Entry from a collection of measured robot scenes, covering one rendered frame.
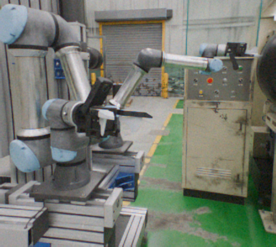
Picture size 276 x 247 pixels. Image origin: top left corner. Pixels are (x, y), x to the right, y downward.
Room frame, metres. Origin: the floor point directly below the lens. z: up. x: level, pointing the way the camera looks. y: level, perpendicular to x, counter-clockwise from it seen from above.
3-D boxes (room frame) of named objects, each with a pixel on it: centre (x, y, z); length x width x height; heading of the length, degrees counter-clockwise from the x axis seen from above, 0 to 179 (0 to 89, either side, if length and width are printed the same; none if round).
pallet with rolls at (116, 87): (8.26, 0.76, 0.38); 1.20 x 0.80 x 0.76; 176
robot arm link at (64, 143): (0.79, 0.24, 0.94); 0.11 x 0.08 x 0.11; 142
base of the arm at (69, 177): (0.97, 0.29, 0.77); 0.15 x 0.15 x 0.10
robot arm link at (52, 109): (0.77, 0.25, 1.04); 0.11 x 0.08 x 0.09; 52
